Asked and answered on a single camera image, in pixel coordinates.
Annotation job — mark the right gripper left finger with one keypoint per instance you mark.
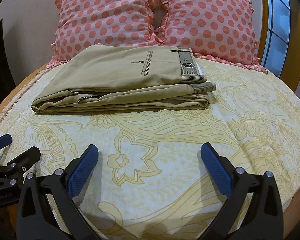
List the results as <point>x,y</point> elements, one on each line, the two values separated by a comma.
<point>46,209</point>

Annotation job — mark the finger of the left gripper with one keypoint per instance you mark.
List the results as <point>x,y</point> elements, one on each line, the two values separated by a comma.
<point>5,140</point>
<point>12,173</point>

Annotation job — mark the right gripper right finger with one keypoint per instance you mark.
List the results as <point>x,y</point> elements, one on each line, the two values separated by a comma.
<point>264,216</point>

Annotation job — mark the khaki pants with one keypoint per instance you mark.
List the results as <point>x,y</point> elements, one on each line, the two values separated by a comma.
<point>105,78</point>

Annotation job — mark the yellow patterned bed sheet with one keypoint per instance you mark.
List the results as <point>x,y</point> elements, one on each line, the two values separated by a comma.
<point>149,182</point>

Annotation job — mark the left polka dot pillow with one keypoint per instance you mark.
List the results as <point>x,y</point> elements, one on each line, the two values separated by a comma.
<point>118,23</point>

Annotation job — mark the polka dot pillow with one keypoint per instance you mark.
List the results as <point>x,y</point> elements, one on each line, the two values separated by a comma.
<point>118,23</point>
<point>216,30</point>

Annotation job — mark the right polka dot pillow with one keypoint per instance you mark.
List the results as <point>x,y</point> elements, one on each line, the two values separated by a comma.
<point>216,30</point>

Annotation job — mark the wooden bed frame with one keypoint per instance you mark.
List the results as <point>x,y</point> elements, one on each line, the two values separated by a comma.
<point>12,92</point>

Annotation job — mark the window with yellow frame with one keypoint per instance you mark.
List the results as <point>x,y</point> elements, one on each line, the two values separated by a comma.
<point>279,50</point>

